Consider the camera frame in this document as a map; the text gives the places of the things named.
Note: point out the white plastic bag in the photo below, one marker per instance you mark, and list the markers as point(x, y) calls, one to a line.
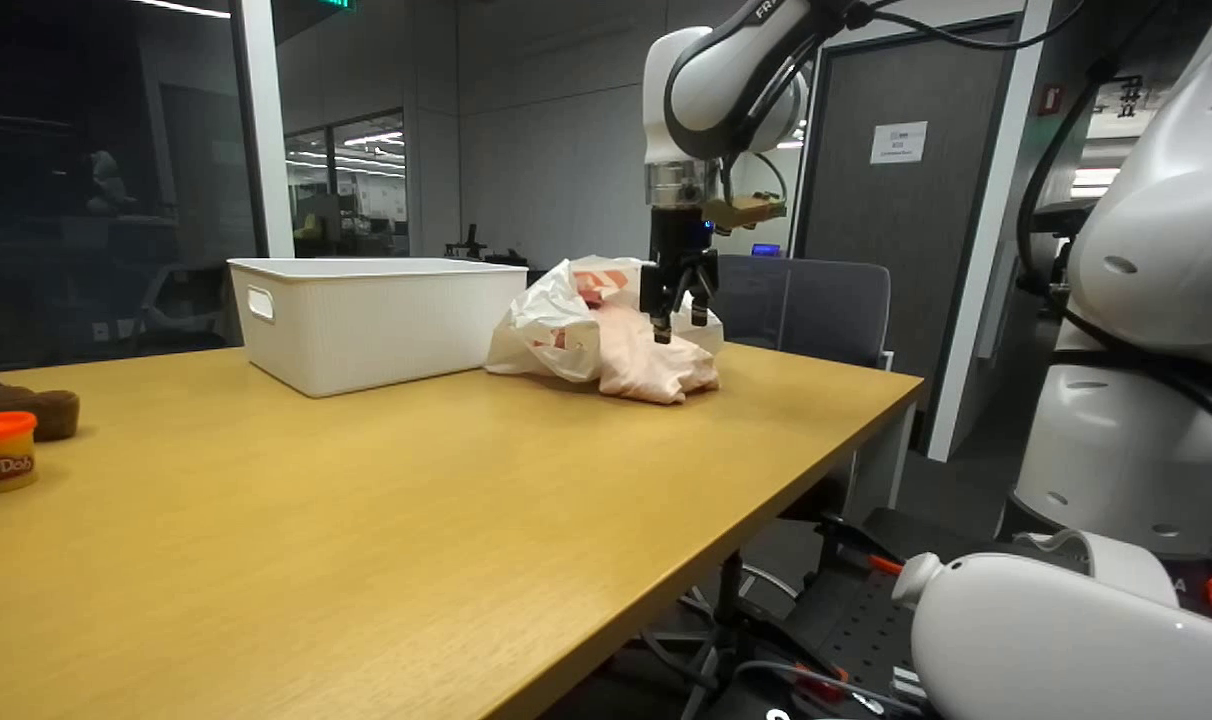
point(549, 329)

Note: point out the white foreground robot link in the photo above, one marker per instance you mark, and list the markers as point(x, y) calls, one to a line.
point(1012, 636)

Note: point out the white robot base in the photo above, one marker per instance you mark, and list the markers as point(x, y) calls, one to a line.
point(1120, 433)

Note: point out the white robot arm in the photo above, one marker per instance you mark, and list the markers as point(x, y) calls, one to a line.
point(709, 97)

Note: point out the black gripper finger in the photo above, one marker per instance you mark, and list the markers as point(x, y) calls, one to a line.
point(660, 327)
point(702, 308)

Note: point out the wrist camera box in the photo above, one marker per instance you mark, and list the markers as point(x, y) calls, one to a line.
point(743, 213)

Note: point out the light pink shirt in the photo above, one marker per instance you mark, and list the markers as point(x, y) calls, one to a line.
point(629, 356)

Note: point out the paper sign on door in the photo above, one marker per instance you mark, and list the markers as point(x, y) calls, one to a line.
point(899, 142)

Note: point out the white plastic storage bin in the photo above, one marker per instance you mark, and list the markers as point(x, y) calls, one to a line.
point(361, 320)

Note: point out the grey office chair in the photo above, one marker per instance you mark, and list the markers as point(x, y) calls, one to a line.
point(834, 308)

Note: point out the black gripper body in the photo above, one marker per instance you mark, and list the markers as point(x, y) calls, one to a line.
point(682, 261)

